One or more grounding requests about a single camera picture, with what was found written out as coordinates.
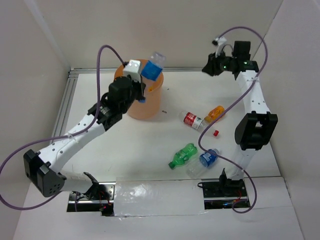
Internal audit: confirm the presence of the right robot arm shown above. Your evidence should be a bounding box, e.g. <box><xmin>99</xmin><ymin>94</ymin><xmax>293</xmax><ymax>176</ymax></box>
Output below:
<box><xmin>202</xmin><ymin>40</ymin><xmax>278</xmax><ymax>196</ymax></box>

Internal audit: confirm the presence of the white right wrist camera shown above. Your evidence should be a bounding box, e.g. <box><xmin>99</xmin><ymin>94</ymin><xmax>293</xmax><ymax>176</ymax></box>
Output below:
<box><xmin>212</xmin><ymin>36</ymin><xmax>227</xmax><ymax>58</ymax></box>

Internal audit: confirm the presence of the orange plastic bin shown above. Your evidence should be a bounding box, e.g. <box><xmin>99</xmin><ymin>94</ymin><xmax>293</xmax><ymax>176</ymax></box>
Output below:
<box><xmin>126</xmin><ymin>72</ymin><xmax>164</xmax><ymax>120</ymax></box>

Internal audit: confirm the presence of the blue label bottle white cap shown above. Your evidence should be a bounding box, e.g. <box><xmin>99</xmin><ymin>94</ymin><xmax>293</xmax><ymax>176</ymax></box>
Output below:
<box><xmin>186</xmin><ymin>148</ymin><xmax>220</xmax><ymax>179</ymax></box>

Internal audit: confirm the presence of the green plastic bottle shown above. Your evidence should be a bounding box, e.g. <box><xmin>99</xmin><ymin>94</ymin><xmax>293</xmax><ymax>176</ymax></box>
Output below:
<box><xmin>168</xmin><ymin>143</ymin><xmax>198</xmax><ymax>169</ymax></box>

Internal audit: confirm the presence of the red label clear water bottle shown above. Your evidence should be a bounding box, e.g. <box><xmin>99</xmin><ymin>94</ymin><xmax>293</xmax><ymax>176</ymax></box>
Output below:
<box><xmin>178</xmin><ymin>110</ymin><xmax>220</xmax><ymax>138</ymax></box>

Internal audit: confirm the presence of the aluminium frame rail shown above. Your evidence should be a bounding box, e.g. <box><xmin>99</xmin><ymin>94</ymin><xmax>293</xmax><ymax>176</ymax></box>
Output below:
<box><xmin>39</xmin><ymin>66</ymin><xmax>248</xmax><ymax>182</ymax></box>

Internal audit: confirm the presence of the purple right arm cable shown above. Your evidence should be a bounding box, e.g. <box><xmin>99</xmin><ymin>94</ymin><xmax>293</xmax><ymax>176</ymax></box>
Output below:
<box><xmin>197</xmin><ymin>26</ymin><xmax>269</xmax><ymax>213</ymax></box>

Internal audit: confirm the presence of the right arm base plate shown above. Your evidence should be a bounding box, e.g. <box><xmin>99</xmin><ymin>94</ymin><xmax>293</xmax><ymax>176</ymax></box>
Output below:
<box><xmin>197</xmin><ymin>180</ymin><xmax>251</xmax><ymax>210</ymax></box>

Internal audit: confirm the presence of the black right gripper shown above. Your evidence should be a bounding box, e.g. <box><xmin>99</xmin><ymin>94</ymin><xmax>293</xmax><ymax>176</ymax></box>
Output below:
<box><xmin>201</xmin><ymin>48</ymin><xmax>236</xmax><ymax>77</ymax></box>

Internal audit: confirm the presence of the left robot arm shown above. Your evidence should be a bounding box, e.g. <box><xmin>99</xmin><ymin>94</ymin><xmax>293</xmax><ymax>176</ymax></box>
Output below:
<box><xmin>23</xmin><ymin>76</ymin><xmax>146</xmax><ymax>200</ymax></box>

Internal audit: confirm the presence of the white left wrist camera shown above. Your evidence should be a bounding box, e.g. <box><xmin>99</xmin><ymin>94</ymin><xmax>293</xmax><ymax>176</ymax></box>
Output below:
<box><xmin>122</xmin><ymin>59</ymin><xmax>142</xmax><ymax>83</ymax></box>

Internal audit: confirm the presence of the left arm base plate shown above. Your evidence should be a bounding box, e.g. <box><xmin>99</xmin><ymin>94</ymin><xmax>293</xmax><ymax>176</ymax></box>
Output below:
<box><xmin>66</xmin><ymin>181</ymin><xmax>116</xmax><ymax>217</ymax></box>

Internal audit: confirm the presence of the orange juice bottle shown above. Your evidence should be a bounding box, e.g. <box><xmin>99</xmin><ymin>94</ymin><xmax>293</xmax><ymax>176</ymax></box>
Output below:
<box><xmin>204</xmin><ymin>105</ymin><xmax>225</xmax><ymax>124</ymax></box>

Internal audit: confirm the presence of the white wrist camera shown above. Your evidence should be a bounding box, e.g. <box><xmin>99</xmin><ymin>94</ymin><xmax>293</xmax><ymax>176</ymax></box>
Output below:
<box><xmin>122</xmin><ymin>59</ymin><xmax>142</xmax><ymax>83</ymax></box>
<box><xmin>212</xmin><ymin>36</ymin><xmax>227</xmax><ymax>58</ymax></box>

